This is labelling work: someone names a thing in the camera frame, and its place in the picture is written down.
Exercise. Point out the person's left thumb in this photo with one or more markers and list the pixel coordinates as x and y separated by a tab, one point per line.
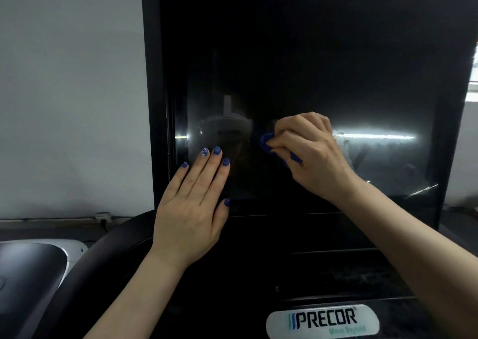
223	217

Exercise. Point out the white wall power plug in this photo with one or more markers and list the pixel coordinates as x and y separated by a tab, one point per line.
102	216

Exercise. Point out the white oval logo label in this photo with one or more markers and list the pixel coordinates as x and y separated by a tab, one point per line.
321	322

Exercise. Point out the blue cleaning cloth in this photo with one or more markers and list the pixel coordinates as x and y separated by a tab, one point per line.
266	144

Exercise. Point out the person's right fingers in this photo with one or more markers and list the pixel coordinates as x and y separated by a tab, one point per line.
298	126

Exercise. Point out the black treadmill display screen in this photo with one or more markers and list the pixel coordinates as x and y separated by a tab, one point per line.
298	51

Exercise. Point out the person's left little finger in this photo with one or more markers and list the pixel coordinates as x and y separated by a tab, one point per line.
176	180

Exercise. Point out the person's left hand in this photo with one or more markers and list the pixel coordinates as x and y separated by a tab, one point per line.
186	219

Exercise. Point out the person's left forearm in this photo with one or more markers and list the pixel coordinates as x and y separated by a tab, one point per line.
142	297

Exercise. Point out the grey and white machine cover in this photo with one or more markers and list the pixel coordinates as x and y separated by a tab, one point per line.
30	275

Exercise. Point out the person's right hand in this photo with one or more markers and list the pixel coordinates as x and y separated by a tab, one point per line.
317	159

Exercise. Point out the bright window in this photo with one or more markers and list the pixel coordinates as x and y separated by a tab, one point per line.
474	70

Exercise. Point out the person's right forearm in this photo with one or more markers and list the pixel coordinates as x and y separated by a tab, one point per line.
410	256

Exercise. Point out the person's left middle finger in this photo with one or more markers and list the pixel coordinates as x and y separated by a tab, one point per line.
210	172

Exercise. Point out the black treadmill console base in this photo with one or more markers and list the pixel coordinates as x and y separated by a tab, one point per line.
317	275

